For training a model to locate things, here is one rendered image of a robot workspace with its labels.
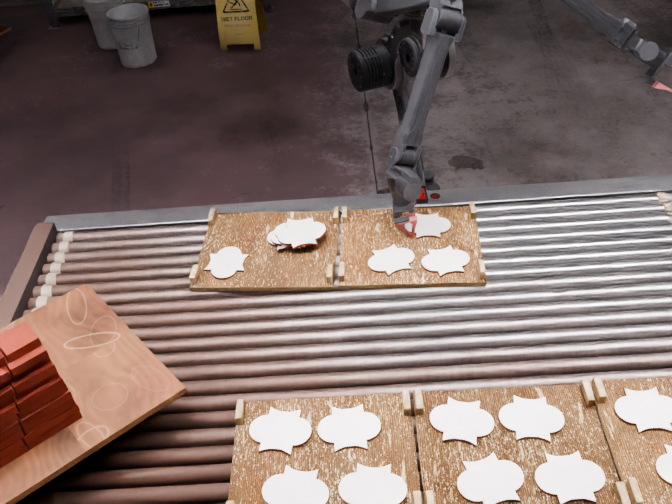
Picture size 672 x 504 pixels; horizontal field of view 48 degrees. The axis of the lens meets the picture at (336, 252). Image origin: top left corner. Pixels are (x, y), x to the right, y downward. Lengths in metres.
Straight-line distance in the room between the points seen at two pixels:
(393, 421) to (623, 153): 2.97
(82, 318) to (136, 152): 2.75
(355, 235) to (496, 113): 2.60
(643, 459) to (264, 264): 1.12
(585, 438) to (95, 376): 1.12
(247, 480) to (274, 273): 0.68
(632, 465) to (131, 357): 1.16
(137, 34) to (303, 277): 3.72
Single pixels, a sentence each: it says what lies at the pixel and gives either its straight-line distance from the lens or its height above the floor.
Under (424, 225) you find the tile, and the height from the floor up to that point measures 0.94.
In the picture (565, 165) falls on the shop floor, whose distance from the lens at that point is 4.30.
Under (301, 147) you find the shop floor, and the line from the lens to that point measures 4.46.
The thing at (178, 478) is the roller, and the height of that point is 0.91.
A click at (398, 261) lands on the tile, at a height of 0.94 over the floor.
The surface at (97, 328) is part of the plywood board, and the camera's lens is 1.98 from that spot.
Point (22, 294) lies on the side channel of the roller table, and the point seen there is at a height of 0.95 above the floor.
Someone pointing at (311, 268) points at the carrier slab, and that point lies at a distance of 2.16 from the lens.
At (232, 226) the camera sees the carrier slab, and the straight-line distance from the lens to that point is 2.36.
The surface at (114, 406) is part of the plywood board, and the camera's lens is 1.79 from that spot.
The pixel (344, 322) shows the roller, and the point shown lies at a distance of 2.02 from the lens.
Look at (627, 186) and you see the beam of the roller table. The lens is 2.57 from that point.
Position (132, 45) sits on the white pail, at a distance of 5.65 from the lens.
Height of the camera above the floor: 2.35
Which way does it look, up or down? 40 degrees down
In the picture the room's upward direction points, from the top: 5 degrees counter-clockwise
